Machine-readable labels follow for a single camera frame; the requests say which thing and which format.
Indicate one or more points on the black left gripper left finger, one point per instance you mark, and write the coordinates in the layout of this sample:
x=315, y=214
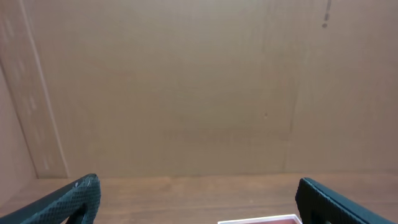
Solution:
x=77, y=202

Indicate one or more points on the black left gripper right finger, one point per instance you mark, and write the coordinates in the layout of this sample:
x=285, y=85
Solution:
x=318, y=204

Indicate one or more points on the white box pink interior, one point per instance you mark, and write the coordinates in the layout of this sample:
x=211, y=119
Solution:
x=277, y=219

